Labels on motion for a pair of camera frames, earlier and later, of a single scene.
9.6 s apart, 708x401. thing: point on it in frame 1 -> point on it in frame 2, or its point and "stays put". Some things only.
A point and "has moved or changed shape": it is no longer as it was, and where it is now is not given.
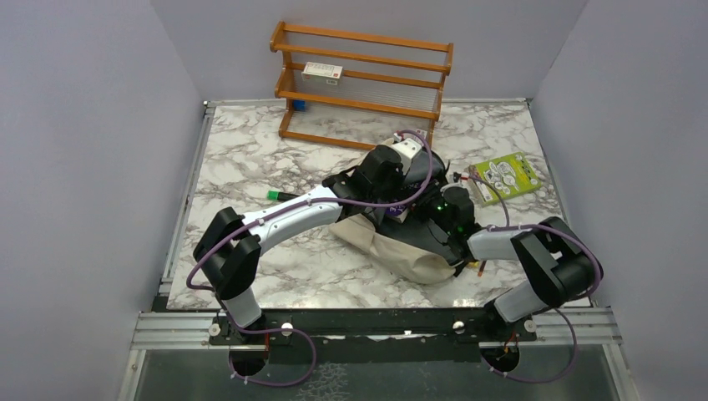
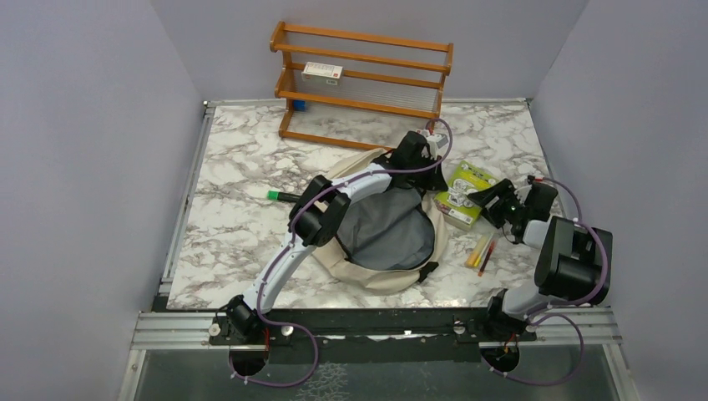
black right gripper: x=418 y=208 -> x=503 y=190
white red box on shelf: x=322 y=73 stays put
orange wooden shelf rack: x=358 y=90 stays put
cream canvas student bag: x=391 y=251 has moved or changed shape
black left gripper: x=399 y=175 -> x=432 y=180
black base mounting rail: x=370 y=335 stays put
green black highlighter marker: x=280 y=196 stays put
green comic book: x=509 y=175 has moved or changed shape
